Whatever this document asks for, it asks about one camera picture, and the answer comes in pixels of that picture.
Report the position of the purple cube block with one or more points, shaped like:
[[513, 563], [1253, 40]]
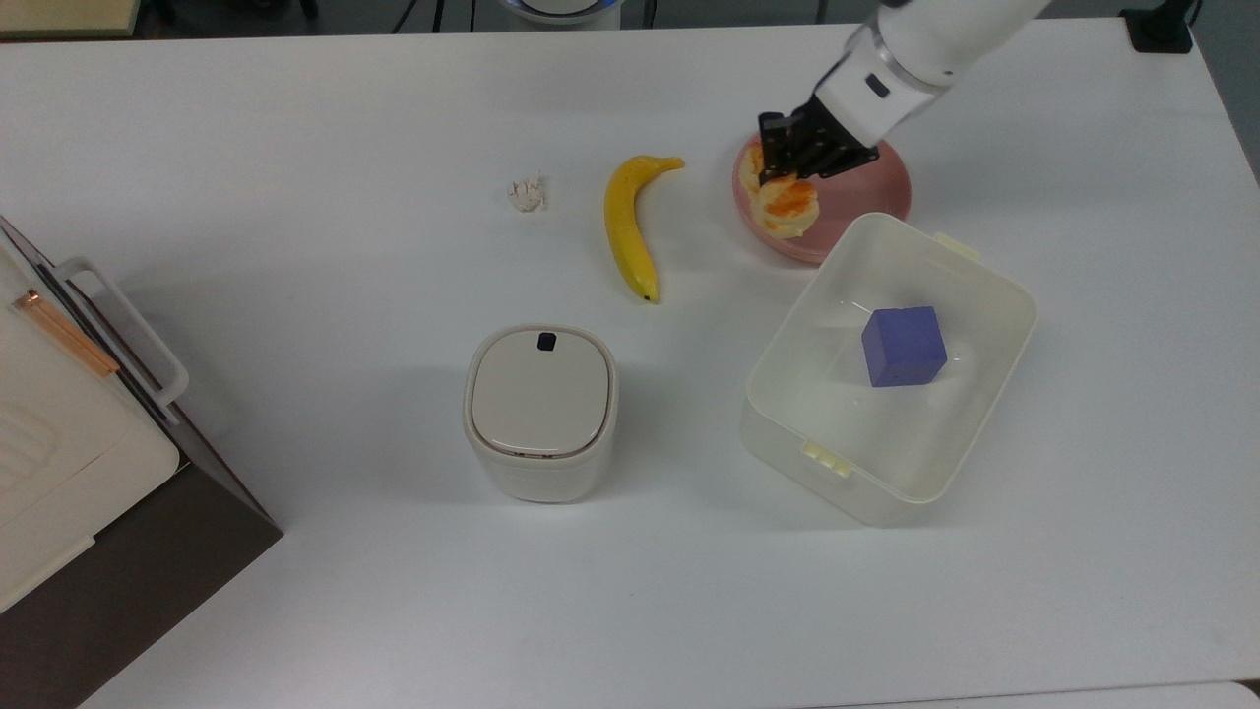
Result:
[[904, 347]]

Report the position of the light wooden board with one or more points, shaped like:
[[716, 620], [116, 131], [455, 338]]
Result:
[[64, 15]]

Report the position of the yellow banana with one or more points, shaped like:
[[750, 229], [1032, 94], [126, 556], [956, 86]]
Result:
[[625, 226]]

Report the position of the pink round plate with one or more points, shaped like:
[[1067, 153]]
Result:
[[866, 202]]

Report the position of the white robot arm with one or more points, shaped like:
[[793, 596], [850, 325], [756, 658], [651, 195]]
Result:
[[970, 34]]

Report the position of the white plastic storage bin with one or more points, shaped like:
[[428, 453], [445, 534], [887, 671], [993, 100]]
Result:
[[787, 448]]

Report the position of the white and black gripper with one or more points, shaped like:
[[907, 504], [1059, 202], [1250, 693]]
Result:
[[866, 103]]

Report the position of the cream toy cabinet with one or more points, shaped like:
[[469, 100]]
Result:
[[59, 473]]

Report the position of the cream lidded trash can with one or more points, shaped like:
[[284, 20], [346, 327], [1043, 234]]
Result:
[[539, 404]]

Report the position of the small crumpled white scrap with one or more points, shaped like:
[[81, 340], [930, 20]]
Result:
[[528, 194]]

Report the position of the orange glazed bread roll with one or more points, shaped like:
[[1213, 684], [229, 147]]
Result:
[[787, 209]]

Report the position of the black table clamp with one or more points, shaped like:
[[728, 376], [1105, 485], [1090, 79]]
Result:
[[1162, 25]]

